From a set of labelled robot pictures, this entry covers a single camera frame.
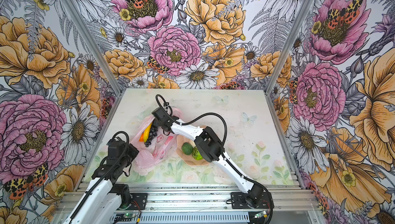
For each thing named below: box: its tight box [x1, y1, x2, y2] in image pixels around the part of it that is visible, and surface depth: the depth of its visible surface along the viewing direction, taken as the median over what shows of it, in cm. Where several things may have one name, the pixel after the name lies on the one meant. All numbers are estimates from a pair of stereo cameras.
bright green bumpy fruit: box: [192, 145, 203, 161], surface depth 85 cm
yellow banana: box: [143, 122, 153, 143], surface depth 93 cm
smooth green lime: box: [181, 142, 193, 156], surface depth 87 cm
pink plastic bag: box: [131, 117, 178, 175], surface depth 86 cm
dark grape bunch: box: [144, 124, 158, 148], surface depth 96 cm
